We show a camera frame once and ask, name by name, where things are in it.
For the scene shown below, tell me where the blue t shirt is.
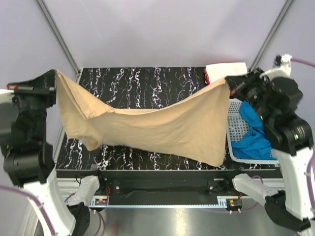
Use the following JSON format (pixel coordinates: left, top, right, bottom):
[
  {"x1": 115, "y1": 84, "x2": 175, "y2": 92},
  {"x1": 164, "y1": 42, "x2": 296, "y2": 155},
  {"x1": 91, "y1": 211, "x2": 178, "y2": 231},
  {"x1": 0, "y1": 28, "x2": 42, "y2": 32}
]
[{"x1": 231, "y1": 101, "x2": 276, "y2": 160}]

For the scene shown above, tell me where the right aluminium frame post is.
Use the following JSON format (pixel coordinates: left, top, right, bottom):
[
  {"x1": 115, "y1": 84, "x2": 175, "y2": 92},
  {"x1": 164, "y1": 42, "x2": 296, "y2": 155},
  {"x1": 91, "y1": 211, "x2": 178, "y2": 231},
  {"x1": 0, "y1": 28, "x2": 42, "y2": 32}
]
[{"x1": 248, "y1": 0, "x2": 296, "y2": 72}]

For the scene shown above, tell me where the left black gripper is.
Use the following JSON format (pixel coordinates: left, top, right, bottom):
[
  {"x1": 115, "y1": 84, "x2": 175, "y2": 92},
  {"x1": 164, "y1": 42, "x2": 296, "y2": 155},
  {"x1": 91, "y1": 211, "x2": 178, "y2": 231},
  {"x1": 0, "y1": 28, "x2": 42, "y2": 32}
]
[{"x1": 8, "y1": 67, "x2": 58, "y2": 136}]

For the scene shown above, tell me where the left aluminium frame post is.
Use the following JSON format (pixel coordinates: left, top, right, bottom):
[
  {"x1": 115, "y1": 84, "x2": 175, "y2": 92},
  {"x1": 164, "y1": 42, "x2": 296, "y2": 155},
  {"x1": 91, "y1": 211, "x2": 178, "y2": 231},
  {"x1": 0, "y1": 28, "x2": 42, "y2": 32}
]
[{"x1": 35, "y1": 0, "x2": 81, "y2": 76}]

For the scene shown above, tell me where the white plastic laundry basket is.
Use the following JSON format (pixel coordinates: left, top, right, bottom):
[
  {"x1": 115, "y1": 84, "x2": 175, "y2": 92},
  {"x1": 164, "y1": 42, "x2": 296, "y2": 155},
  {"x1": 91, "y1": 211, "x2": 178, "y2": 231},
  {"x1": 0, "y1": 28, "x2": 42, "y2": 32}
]
[{"x1": 226, "y1": 99, "x2": 279, "y2": 166}]

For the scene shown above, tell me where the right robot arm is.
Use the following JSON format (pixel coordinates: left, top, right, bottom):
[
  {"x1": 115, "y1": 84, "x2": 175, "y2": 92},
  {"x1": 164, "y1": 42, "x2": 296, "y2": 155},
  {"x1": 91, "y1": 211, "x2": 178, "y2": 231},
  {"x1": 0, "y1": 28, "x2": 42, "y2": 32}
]
[{"x1": 223, "y1": 68, "x2": 315, "y2": 236}]

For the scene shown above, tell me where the folded red t shirt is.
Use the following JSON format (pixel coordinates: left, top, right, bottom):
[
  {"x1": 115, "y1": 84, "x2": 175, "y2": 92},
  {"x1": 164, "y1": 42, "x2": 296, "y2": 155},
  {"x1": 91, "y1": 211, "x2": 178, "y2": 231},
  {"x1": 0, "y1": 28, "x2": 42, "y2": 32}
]
[{"x1": 204, "y1": 68, "x2": 211, "y2": 85}]

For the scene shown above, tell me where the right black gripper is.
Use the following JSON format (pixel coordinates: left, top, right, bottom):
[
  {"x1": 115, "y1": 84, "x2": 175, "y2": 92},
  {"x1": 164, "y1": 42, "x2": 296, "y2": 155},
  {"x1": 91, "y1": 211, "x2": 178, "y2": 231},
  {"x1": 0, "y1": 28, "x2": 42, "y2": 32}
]
[{"x1": 224, "y1": 66, "x2": 273, "y2": 123}]

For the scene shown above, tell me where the folded white t shirt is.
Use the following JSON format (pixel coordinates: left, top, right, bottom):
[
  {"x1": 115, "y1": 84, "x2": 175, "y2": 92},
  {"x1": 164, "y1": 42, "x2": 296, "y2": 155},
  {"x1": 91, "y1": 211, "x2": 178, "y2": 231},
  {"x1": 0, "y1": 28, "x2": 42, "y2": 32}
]
[{"x1": 205, "y1": 62, "x2": 248, "y2": 84}]

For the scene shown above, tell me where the grey slotted cable duct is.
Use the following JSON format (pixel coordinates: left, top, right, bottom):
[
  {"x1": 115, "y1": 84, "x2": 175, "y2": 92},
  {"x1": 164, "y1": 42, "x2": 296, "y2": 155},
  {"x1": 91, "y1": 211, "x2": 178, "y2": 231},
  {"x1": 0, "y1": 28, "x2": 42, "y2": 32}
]
[{"x1": 90, "y1": 198, "x2": 108, "y2": 208}]

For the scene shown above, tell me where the aluminium frame post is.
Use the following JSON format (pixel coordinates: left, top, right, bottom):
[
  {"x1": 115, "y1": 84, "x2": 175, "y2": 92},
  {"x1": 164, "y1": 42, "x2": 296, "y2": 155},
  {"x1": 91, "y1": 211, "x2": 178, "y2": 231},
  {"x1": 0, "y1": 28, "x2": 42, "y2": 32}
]
[
  {"x1": 35, "y1": 0, "x2": 81, "y2": 76},
  {"x1": 248, "y1": 0, "x2": 296, "y2": 72}
]

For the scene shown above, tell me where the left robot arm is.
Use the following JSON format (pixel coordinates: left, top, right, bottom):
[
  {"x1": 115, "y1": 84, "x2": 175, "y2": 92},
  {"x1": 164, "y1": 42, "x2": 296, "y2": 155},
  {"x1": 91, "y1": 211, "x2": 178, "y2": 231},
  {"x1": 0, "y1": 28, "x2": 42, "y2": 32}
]
[{"x1": 0, "y1": 70, "x2": 106, "y2": 236}]

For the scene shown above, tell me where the beige t shirt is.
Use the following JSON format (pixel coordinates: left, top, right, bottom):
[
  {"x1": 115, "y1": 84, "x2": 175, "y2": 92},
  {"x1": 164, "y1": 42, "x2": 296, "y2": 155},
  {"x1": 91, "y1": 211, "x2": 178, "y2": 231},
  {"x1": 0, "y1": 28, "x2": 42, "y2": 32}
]
[{"x1": 56, "y1": 71, "x2": 230, "y2": 166}]

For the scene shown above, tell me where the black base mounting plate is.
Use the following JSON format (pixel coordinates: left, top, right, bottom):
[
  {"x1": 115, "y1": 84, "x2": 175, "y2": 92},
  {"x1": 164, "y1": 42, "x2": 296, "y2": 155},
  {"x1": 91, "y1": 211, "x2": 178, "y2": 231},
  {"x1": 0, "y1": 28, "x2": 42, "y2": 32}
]
[{"x1": 78, "y1": 169, "x2": 253, "y2": 206}]

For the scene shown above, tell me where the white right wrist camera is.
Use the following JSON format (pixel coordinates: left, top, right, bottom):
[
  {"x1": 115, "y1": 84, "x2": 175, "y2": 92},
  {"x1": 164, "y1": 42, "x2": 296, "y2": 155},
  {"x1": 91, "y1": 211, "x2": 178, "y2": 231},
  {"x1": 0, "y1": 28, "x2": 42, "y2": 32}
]
[{"x1": 274, "y1": 54, "x2": 292, "y2": 76}]

